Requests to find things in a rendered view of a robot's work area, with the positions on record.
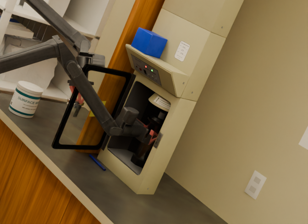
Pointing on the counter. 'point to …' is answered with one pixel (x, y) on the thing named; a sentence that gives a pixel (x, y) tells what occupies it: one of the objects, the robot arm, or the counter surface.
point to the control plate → (146, 69)
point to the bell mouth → (160, 102)
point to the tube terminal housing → (168, 134)
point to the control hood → (178, 87)
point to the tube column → (206, 9)
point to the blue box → (149, 42)
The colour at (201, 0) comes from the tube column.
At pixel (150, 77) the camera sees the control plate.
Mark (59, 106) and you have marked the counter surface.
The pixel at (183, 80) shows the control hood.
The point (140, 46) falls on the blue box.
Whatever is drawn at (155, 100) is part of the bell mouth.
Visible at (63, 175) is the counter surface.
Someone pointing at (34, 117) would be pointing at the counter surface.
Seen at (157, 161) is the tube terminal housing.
